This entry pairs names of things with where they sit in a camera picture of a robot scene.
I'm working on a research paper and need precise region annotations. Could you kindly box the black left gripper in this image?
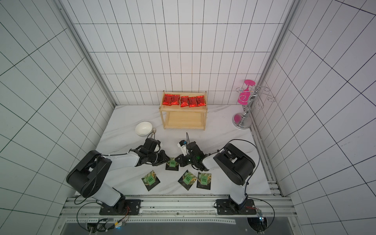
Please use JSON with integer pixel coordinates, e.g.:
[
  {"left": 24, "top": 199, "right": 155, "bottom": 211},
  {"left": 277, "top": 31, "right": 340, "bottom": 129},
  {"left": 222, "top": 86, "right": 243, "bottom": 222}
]
[{"left": 147, "top": 150, "right": 170, "bottom": 166}]

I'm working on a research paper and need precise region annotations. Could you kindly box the green tea bag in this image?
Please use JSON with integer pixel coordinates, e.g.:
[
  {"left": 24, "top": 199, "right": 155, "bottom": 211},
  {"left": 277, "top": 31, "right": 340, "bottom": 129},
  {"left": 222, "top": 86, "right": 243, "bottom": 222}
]
[
  {"left": 197, "top": 172, "right": 212, "bottom": 190},
  {"left": 178, "top": 170, "right": 197, "bottom": 191},
  {"left": 165, "top": 158, "right": 179, "bottom": 171},
  {"left": 142, "top": 170, "right": 161, "bottom": 191}
]

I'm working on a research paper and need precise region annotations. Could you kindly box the red tea bag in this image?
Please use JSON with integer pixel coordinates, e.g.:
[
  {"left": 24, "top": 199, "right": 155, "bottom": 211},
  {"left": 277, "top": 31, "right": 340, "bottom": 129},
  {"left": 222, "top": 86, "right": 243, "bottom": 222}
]
[
  {"left": 180, "top": 96, "right": 189, "bottom": 107},
  {"left": 170, "top": 95, "right": 180, "bottom": 105},
  {"left": 162, "top": 94, "right": 173, "bottom": 106},
  {"left": 196, "top": 96, "right": 206, "bottom": 107},
  {"left": 188, "top": 97, "right": 198, "bottom": 107}
]

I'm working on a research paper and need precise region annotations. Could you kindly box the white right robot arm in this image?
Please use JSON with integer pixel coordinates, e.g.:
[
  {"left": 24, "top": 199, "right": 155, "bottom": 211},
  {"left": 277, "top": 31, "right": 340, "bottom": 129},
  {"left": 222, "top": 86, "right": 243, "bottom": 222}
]
[{"left": 175, "top": 140, "right": 258, "bottom": 215}]

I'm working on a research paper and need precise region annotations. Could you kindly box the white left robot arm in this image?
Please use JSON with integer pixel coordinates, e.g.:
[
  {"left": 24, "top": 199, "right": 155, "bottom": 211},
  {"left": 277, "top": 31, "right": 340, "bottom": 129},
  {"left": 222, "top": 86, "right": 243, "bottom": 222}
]
[{"left": 66, "top": 138, "right": 170, "bottom": 215}]

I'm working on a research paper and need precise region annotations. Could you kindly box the light wooden two-tier shelf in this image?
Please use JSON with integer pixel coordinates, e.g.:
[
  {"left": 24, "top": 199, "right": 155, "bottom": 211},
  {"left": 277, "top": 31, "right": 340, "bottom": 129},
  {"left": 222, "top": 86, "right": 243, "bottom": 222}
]
[{"left": 159, "top": 91, "right": 208, "bottom": 130}]

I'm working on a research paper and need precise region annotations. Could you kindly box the white ceramic bowl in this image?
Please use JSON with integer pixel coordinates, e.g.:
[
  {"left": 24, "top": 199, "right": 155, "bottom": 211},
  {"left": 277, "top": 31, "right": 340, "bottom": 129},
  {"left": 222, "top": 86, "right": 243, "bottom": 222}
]
[{"left": 135, "top": 121, "right": 153, "bottom": 136}]

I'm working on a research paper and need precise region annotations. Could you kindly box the chrome cup holder stand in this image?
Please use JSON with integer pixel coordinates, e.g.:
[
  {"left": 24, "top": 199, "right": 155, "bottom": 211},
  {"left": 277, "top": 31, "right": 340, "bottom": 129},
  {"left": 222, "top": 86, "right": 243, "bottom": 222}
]
[{"left": 232, "top": 86, "right": 275, "bottom": 129}]

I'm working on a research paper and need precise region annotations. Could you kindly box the pink wine glass decoration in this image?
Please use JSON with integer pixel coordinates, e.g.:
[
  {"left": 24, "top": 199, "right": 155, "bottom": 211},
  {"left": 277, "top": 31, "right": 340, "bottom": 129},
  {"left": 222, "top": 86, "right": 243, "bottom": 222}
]
[{"left": 236, "top": 80, "right": 256, "bottom": 105}]

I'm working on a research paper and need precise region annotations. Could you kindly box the metal base rail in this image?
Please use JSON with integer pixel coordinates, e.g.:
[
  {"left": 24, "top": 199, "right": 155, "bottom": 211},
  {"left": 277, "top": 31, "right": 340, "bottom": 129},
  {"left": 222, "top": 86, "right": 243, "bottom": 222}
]
[{"left": 53, "top": 195, "right": 302, "bottom": 235}]

